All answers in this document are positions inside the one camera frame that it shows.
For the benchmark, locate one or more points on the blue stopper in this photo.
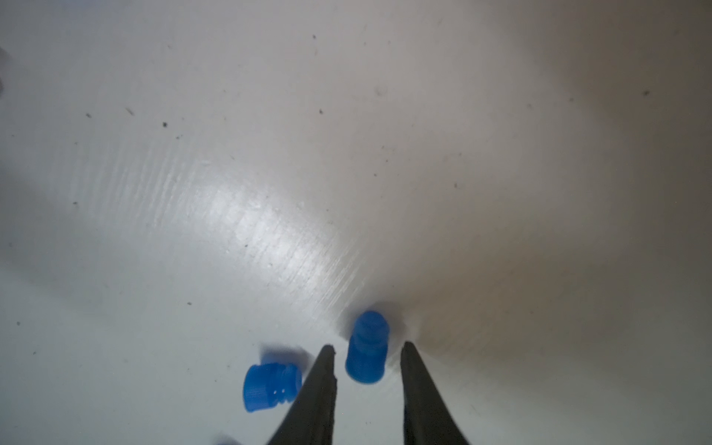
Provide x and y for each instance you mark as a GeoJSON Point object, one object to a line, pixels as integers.
{"type": "Point", "coordinates": [368, 348]}
{"type": "Point", "coordinates": [267, 386]}

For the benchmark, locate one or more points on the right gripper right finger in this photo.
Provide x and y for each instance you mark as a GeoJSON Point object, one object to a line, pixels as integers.
{"type": "Point", "coordinates": [426, 419]}

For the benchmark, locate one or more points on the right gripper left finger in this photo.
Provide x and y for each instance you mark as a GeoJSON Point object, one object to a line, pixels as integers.
{"type": "Point", "coordinates": [311, 418]}

